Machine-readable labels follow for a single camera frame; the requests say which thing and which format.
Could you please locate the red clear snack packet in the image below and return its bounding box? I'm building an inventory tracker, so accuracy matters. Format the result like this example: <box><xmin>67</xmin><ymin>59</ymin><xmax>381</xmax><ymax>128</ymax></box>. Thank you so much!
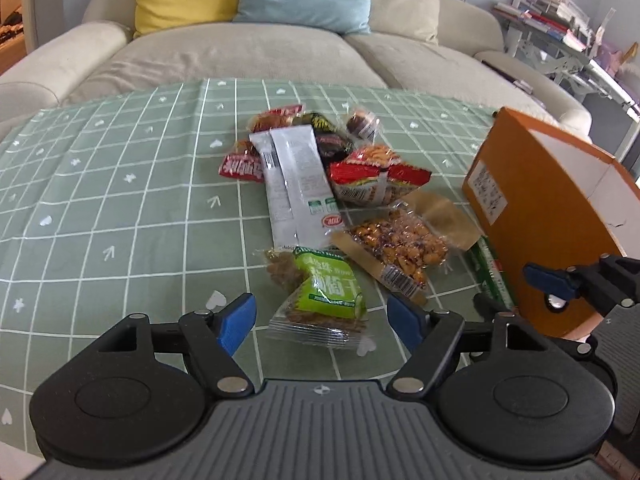
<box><xmin>248</xmin><ymin>103</ymin><xmax>306</xmax><ymax>134</ymax></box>

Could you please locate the green white flat box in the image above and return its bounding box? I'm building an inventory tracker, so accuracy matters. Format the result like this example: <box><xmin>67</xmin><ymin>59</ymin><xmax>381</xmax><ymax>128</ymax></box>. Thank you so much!
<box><xmin>464</xmin><ymin>234</ymin><xmax>519</xmax><ymax>312</ymax></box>

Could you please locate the white desk with books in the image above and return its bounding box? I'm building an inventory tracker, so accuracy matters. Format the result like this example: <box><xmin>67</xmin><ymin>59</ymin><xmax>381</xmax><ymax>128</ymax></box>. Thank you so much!
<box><xmin>491</xmin><ymin>0</ymin><xmax>640</xmax><ymax>162</ymax></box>

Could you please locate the beige pillow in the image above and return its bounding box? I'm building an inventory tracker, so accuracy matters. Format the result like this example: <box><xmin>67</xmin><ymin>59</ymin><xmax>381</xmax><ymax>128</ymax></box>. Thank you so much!
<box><xmin>367</xmin><ymin>0</ymin><xmax>442</xmax><ymax>47</ymax></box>

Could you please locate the kraft clear mixed nuts packet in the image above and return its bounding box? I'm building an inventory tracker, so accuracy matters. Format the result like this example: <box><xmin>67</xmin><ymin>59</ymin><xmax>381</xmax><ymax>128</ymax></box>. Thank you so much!
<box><xmin>330</xmin><ymin>190</ymin><xmax>484</xmax><ymax>306</ymax></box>

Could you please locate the white door frame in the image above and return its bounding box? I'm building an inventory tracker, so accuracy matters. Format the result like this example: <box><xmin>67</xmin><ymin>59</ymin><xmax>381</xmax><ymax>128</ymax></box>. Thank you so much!
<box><xmin>22</xmin><ymin>0</ymin><xmax>64</xmax><ymax>54</ymax></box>

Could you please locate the orange cardboard box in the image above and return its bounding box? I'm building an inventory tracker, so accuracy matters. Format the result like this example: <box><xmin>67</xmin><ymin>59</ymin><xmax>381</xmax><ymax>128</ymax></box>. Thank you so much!
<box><xmin>460</xmin><ymin>106</ymin><xmax>640</xmax><ymax>339</ymax></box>

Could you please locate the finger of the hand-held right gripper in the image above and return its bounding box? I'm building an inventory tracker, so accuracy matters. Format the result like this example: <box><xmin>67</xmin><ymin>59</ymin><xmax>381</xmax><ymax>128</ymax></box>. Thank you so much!
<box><xmin>523</xmin><ymin>255</ymin><xmax>640</xmax><ymax>318</ymax></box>
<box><xmin>472</xmin><ymin>292</ymin><xmax>601</xmax><ymax>362</ymax></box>

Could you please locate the green raisin snack packet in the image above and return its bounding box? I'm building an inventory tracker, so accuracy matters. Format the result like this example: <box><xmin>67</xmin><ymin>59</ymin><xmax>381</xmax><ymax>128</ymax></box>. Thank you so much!
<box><xmin>263</xmin><ymin>245</ymin><xmax>371</xmax><ymax>349</ymax></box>

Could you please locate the black snack packet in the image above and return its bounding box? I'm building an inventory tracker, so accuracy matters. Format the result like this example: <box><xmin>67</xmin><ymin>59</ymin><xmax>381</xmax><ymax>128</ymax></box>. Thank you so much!
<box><xmin>295</xmin><ymin>111</ymin><xmax>354</xmax><ymax>166</ymax></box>

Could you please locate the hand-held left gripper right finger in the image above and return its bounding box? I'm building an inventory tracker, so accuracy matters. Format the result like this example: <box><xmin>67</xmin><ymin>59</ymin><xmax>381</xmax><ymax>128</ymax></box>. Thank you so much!
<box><xmin>386</xmin><ymin>291</ymin><xmax>552</xmax><ymax>397</ymax></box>

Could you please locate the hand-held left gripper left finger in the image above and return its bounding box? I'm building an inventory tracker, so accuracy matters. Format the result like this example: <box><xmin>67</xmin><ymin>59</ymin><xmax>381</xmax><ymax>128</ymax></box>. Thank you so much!
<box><xmin>97</xmin><ymin>292</ymin><xmax>258</xmax><ymax>397</ymax></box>

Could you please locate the green checked tablecloth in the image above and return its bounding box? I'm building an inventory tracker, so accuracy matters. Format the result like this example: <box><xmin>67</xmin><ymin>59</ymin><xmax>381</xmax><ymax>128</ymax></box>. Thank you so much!
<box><xmin>0</xmin><ymin>77</ymin><xmax>623</xmax><ymax>466</ymax></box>

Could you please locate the red spicy strip packet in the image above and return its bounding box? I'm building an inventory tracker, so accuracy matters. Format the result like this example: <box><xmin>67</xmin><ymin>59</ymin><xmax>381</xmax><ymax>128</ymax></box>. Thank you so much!
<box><xmin>218</xmin><ymin>137</ymin><xmax>266</xmax><ymax>184</ymax></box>

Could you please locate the red peanut snack packet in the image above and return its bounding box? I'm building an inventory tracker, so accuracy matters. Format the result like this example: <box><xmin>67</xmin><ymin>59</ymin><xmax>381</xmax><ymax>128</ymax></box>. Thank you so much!
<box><xmin>327</xmin><ymin>143</ymin><xmax>434</xmax><ymax>207</ymax></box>

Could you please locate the beige fabric sofa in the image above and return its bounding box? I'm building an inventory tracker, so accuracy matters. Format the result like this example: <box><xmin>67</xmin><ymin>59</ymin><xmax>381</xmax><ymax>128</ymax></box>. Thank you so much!
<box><xmin>0</xmin><ymin>0</ymin><xmax>594</xmax><ymax>135</ymax></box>

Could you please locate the white stick snack packet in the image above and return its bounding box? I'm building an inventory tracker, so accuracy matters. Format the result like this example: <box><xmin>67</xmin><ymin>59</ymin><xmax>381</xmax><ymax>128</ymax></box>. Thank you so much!
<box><xmin>270</xmin><ymin>126</ymin><xmax>346</xmax><ymax>251</ymax></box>
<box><xmin>248</xmin><ymin>131</ymin><xmax>299</xmax><ymax>249</ymax></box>

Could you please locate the dark magazine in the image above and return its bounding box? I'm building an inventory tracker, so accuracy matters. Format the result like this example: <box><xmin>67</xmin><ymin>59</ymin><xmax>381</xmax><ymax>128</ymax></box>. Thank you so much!
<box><xmin>481</xmin><ymin>59</ymin><xmax>535</xmax><ymax>95</ymax></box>

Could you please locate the small brown candy packet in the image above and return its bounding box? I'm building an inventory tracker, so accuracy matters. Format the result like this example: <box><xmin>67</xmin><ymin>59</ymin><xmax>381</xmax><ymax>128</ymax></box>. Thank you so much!
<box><xmin>342</xmin><ymin>106</ymin><xmax>381</xmax><ymax>142</ymax></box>

